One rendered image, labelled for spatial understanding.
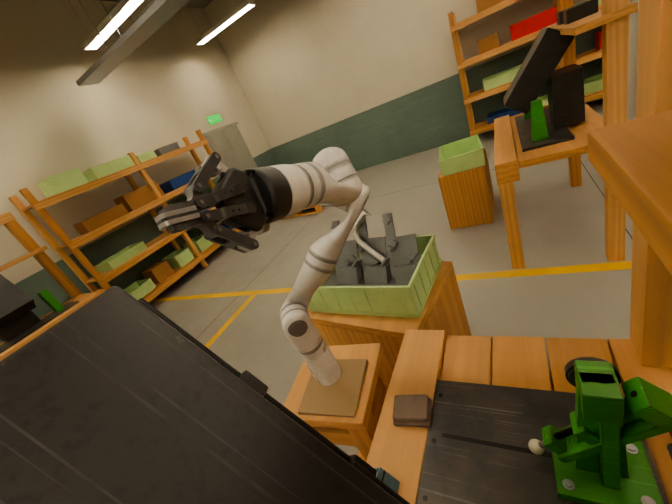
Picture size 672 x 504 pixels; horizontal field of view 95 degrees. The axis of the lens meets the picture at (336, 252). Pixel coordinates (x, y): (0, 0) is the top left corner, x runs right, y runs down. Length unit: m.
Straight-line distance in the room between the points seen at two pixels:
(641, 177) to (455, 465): 0.70
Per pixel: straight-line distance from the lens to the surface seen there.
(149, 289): 5.69
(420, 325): 1.35
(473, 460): 0.89
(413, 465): 0.90
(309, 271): 0.90
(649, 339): 1.01
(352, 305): 1.48
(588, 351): 1.09
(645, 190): 0.34
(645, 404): 0.68
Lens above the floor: 1.68
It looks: 24 degrees down
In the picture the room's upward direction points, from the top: 24 degrees counter-clockwise
